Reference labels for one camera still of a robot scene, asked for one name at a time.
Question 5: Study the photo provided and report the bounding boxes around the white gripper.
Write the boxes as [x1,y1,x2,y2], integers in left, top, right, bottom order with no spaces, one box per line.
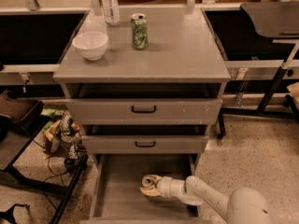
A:
[140,175,186,198]

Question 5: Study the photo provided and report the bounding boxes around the orange soda can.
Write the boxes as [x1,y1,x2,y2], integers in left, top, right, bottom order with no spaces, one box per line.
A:
[141,175,157,189]

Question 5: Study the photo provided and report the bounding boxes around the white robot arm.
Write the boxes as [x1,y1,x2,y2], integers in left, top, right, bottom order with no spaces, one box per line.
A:
[140,175,278,224]

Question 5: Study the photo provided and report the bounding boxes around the grey bottom drawer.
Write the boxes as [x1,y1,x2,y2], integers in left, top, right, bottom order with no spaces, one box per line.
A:
[79,154,210,224]

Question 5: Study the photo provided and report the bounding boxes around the grey drawer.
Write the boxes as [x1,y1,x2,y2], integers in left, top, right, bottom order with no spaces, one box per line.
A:
[79,154,210,224]
[82,135,208,154]
[65,99,222,125]

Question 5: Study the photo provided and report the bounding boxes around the grey middle drawer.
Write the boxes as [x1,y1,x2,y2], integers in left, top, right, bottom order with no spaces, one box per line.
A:
[82,135,208,154]

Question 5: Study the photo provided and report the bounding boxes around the grey drawer cabinet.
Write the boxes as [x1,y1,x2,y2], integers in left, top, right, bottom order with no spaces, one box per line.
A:
[52,7,232,161]

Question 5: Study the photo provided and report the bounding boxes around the grey top drawer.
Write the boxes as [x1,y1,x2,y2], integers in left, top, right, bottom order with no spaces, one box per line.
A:
[65,99,222,125]

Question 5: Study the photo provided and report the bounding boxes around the green soda can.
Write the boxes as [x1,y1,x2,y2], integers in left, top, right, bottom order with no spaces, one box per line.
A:
[131,13,148,49]

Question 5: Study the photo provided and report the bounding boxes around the pile of snack bags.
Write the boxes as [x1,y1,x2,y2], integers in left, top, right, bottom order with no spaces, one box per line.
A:
[42,108,85,160]

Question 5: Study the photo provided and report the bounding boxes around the black side table left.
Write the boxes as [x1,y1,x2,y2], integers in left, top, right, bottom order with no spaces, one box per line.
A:
[0,91,88,224]

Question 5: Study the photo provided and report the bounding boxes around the white ceramic bowl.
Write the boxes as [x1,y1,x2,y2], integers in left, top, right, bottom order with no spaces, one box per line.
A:
[72,32,108,61]

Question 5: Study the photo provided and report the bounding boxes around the clear plastic water bottle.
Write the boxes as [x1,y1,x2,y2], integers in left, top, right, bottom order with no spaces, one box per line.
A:
[101,0,120,26]

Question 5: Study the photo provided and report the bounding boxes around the black cables on floor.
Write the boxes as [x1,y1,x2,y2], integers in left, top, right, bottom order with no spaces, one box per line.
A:
[31,140,78,210]

